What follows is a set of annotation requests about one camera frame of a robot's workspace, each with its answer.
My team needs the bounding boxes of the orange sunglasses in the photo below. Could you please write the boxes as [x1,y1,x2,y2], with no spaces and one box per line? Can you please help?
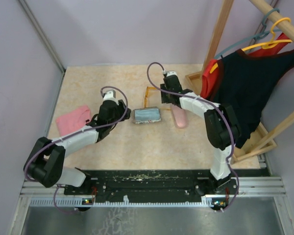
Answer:
[143,86,171,111]

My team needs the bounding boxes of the pink glasses case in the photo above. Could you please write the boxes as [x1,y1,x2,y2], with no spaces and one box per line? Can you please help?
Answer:
[171,105,188,129]

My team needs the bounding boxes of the newspaper print glasses case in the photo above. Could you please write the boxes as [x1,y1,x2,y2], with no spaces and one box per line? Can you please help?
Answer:
[131,107,162,124]

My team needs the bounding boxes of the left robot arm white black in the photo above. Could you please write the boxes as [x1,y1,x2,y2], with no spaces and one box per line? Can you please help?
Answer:
[24,99,131,194]

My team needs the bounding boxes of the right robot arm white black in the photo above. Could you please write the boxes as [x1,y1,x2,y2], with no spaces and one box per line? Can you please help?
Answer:
[160,71,242,194]

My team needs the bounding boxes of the pink folded garment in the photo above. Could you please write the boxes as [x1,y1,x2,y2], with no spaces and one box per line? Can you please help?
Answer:
[55,105,91,136]

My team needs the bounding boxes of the red tank top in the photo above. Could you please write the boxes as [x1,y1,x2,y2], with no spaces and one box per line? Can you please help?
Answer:
[200,33,291,99]

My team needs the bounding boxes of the navy tank top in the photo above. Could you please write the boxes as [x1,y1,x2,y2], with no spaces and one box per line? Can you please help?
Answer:
[207,49,294,148]

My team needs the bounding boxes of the teal hanger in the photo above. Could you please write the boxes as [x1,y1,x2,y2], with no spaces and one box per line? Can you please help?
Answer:
[214,8,280,59]

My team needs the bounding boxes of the yellow hanger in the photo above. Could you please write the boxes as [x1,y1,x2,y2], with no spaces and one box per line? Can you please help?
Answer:
[209,17,293,73]

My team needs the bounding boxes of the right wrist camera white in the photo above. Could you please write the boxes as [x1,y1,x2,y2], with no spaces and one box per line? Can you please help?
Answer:
[162,70,177,77]

